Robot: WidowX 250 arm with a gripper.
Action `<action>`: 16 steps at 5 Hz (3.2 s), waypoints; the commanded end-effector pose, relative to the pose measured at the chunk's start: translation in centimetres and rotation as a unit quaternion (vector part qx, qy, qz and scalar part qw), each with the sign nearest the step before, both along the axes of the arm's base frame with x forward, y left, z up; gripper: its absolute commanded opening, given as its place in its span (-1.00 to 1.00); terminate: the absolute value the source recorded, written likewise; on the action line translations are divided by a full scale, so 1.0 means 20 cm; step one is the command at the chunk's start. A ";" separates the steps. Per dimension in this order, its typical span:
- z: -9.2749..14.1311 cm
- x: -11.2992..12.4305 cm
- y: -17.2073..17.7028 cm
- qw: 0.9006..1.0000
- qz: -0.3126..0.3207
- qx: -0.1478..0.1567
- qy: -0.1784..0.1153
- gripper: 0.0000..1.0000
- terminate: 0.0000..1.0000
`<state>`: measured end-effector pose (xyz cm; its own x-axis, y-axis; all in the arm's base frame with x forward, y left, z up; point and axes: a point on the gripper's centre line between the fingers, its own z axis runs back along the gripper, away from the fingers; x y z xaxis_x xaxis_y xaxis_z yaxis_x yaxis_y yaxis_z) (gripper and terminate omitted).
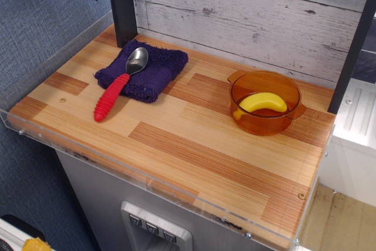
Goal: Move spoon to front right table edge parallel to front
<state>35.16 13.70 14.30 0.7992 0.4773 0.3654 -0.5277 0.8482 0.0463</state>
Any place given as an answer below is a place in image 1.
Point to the red handled metal spoon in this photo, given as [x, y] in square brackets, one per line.
[136, 62]

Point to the purple folded cloth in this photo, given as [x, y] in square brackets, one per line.
[163, 66]

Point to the yellow toy banana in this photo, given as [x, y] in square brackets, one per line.
[257, 101]

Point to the orange transparent plastic pot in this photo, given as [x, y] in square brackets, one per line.
[265, 122]

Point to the silver toy fridge cabinet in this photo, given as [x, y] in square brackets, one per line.
[101, 192]

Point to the silver dispenser button panel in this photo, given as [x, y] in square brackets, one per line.
[148, 231]

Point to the yellow black object corner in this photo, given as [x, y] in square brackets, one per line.
[16, 234]

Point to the clear acrylic table guard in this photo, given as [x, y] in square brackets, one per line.
[186, 146]

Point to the white toy sink counter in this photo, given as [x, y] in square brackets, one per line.
[348, 164]

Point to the dark grey left post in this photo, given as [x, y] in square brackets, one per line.
[124, 19]

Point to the dark grey post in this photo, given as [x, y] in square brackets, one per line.
[352, 57]
[124, 19]

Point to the dark grey right post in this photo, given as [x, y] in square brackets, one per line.
[352, 57]

